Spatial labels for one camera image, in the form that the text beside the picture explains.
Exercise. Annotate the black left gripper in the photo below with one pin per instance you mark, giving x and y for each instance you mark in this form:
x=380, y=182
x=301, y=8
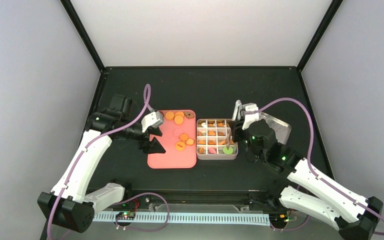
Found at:
x=147, y=147

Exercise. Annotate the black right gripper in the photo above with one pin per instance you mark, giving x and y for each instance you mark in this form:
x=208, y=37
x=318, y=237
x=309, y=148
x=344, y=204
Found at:
x=234, y=126

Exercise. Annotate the silver tin lid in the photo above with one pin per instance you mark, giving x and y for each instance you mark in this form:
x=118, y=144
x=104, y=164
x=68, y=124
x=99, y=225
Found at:
x=281, y=128

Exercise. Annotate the silver metal tongs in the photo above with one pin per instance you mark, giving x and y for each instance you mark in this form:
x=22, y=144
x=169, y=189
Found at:
x=236, y=116

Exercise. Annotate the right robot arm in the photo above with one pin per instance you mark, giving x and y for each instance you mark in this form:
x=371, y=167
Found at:
x=300, y=186

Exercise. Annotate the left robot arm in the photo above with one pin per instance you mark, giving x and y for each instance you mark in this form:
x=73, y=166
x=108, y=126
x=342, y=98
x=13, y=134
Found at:
x=68, y=205

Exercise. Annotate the green round cookie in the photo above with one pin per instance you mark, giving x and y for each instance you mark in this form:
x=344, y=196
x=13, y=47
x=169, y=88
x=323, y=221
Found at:
x=228, y=150

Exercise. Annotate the metal tin with white dividers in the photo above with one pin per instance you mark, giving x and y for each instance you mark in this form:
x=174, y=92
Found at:
x=213, y=133

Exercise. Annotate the pink cookie in tin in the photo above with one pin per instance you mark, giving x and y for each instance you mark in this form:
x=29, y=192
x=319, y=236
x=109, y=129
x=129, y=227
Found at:
x=211, y=150

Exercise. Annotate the pink plastic tray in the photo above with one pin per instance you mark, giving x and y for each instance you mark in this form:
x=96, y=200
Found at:
x=174, y=159

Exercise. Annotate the round cookie with red mark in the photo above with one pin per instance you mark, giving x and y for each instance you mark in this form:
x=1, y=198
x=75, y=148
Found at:
x=180, y=145

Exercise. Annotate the pink round sandwich cookie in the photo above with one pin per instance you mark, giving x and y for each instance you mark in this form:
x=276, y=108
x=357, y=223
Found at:
x=177, y=132

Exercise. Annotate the pale flower cookie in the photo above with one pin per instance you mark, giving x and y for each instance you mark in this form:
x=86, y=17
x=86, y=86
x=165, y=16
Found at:
x=184, y=137

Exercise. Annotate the round orange cookie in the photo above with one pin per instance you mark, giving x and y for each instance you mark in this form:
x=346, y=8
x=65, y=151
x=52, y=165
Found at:
x=169, y=115
x=179, y=113

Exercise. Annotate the pale oval cookie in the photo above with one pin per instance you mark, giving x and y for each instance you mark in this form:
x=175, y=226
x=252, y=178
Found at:
x=190, y=142

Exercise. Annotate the round orange cookie top right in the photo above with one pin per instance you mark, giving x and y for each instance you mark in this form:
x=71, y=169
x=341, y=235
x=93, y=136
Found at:
x=179, y=113

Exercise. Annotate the flower cookie with dark centre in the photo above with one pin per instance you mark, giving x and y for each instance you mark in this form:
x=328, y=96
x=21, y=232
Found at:
x=189, y=114

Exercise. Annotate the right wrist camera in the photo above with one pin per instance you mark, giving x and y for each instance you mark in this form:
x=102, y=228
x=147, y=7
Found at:
x=250, y=114

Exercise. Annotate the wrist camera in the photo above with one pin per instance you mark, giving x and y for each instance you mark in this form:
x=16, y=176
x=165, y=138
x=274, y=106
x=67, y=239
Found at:
x=250, y=114
x=152, y=120

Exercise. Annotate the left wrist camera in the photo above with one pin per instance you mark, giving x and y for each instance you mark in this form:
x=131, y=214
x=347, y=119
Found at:
x=152, y=120

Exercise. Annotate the black front rail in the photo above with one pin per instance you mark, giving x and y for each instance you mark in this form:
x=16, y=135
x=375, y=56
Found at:
x=203, y=196

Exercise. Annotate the white slotted cable duct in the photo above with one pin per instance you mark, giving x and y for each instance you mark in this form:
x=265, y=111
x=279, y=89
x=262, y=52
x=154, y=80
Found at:
x=255, y=219

